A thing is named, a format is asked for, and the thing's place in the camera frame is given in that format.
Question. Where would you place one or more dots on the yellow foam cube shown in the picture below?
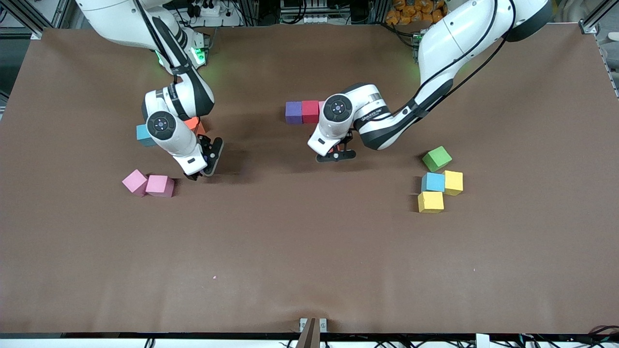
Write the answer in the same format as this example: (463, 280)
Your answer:
(454, 182)
(430, 200)

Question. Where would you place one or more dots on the bag of orange items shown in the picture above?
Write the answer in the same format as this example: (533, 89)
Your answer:
(411, 12)

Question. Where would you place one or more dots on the brown table cover sheet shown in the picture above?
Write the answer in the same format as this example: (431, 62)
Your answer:
(309, 251)

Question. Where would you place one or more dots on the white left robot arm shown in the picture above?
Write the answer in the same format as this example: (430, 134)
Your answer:
(459, 38)

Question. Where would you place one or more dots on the cyan foam cube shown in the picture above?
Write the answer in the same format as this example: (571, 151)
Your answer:
(433, 182)
(141, 135)

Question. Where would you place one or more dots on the green foam cube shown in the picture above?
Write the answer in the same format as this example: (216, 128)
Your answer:
(436, 157)

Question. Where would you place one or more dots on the red foam cube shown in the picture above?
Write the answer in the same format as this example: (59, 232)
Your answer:
(310, 112)

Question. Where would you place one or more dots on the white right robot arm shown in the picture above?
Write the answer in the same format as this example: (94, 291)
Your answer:
(116, 19)

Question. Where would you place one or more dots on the orange foam cube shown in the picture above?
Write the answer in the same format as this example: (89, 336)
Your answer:
(194, 123)

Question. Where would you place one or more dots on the white power strip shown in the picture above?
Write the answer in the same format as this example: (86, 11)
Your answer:
(304, 19)
(213, 9)

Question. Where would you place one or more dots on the aluminium frame profile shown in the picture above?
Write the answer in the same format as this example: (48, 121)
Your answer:
(36, 34)
(589, 28)

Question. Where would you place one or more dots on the metal clamp bracket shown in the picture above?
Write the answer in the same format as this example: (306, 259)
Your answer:
(309, 333)

